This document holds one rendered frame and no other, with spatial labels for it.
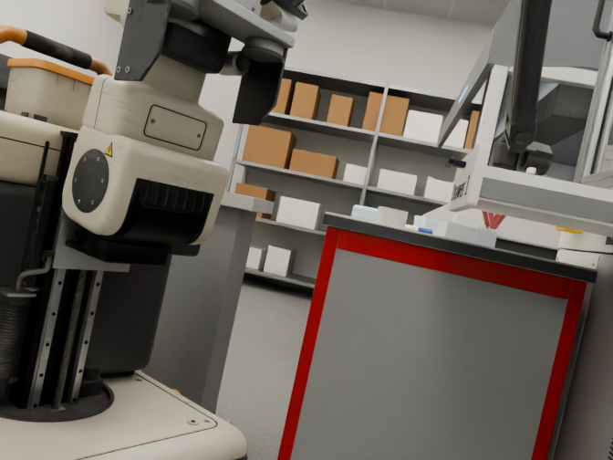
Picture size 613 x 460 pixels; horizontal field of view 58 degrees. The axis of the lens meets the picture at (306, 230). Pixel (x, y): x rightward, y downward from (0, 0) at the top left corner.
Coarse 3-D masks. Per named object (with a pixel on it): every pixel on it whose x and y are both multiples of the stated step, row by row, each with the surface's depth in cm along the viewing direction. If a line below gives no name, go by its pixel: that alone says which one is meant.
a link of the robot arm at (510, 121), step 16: (528, 0) 107; (544, 0) 106; (528, 16) 109; (544, 16) 109; (528, 32) 111; (544, 32) 111; (528, 48) 113; (544, 48) 113; (528, 64) 115; (512, 80) 121; (528, 80) 118; (512, 96) 122; (528, 96) 120; (512, 112) 123; (528, 112) 122; (512, 128) 125; (528, 128) 124; (528, 144) 127
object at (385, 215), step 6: (378, 210) 132; (384, 210) 129; (390, 210) 128; (396, 210) 128; (378, 216) 131; (384, 216) 129; (390, 216) 128; (396, 216) 128; (402, 216) 129; (378, 222) 130; (384, 222) 129; (390, 222) 128; (396, 222) 128; (402, 222) 129
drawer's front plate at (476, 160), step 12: (480, 144) 95; (468, 156) 107; (480, 156) 94; (468, 168) 103; (480, 168) 94; (456, 180) 119; (480, 180) 94; (468, 192) 95; (456, 204) 109; (468, 204) 95
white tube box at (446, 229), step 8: (440, 224) 139; (448, 224) 132; (456, 224) 132; (440, 232) 137; (448, 232) 132; (456, 232) 133; (464, 232) 133; (472, 232) 133; (480, 232) 133; (488, 232) 133; (464, 240) 133; (472, 240) 133; (480, 240) 133; (488, 240) 133
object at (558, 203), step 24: (480, 192) 96; (504, 192) 95; (528, 192) 95; (552, 192) 94; (576, 192) 94; (600, 192) 93; (528, 216) 110; (552, 216) 98; (576, 216) 94; (600, 216) 93
